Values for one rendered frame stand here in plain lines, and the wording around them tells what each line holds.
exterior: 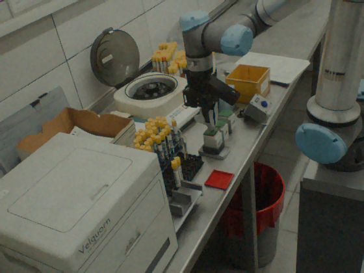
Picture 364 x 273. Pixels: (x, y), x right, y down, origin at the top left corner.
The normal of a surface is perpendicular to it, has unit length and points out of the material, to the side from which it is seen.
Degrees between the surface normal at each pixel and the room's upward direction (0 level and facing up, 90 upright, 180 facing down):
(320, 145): 98
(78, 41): 90
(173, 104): 90
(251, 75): 90
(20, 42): 90
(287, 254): 0
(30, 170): 0
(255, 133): 0
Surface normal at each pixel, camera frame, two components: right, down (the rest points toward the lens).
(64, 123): 0.87, 0.15
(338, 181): -0.14, -0.80
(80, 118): -0.44, 0.53
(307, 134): -0.62, 0.62
